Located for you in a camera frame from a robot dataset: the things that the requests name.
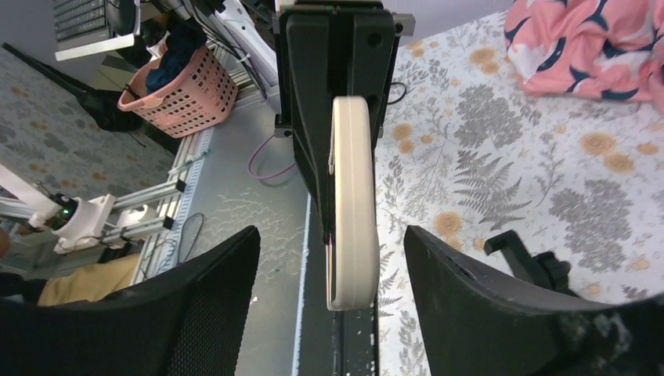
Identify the aluminium frame rail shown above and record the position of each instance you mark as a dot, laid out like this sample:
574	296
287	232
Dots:
253	68

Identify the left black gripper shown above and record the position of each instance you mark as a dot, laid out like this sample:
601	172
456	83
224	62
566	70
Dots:
326	49

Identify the phone with cream case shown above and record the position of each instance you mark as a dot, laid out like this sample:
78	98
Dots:
353	257

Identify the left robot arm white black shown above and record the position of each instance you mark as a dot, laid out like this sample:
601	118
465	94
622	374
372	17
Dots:
251	23

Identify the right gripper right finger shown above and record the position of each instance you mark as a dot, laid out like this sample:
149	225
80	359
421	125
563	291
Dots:
477	320

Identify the floral patterned table mat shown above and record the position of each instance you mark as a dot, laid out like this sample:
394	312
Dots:
467	155

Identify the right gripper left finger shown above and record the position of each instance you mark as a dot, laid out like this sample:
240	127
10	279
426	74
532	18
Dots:
188	320

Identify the pink plastic laundry basket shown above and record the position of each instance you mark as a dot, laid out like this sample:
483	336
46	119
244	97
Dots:
200	96

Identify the white device on frame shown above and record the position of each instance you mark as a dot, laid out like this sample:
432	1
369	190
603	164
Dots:
78	223

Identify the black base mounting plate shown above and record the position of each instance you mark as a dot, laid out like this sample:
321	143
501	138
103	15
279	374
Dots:
329	342

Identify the pink floral crumpled cloth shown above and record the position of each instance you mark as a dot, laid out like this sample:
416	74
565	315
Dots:
595	49

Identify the black phone stand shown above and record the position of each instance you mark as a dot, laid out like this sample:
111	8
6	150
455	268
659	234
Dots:
543	270

